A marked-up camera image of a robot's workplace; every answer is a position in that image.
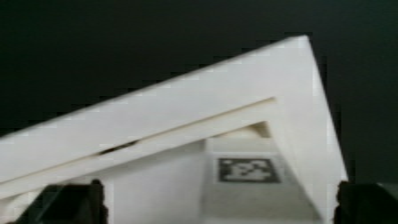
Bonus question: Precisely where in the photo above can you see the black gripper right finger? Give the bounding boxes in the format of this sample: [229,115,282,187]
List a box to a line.
[332,181,398,224]

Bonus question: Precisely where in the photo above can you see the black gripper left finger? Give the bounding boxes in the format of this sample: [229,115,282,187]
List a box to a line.
[12,179,108,224]

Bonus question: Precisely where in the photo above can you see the white square tabletop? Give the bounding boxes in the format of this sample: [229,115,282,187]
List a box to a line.
[0,36,346,224]

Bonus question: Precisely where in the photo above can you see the white leg with tag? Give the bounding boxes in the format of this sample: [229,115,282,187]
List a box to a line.
[202,124,319,224]

